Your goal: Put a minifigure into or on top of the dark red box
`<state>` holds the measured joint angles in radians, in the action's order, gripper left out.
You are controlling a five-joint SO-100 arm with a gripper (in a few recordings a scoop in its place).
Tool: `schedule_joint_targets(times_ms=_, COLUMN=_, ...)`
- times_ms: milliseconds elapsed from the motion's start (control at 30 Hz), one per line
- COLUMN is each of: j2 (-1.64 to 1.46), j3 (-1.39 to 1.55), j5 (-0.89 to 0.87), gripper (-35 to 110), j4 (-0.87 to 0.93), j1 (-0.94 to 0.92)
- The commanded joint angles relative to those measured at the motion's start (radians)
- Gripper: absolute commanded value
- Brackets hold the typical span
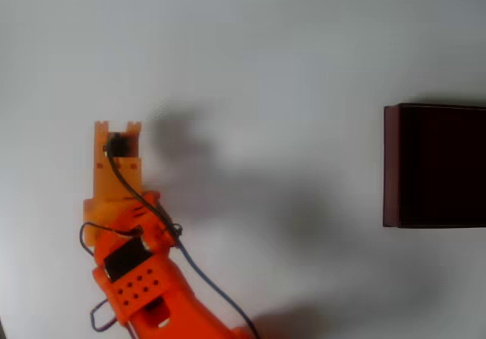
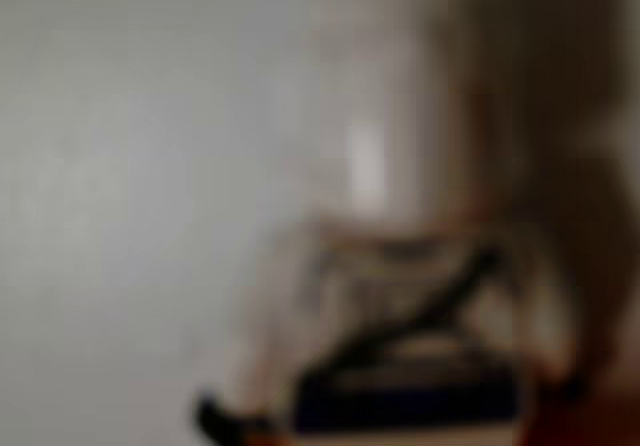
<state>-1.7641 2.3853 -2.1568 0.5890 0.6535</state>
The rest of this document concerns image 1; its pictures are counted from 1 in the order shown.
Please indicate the red-orange robot arm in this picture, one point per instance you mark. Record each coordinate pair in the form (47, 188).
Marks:
(171, 297)

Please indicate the light orange gripper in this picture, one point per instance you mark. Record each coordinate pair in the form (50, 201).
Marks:
(118, 181)

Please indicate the dark red cardboard box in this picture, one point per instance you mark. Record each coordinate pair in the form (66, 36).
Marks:
(436, 156)

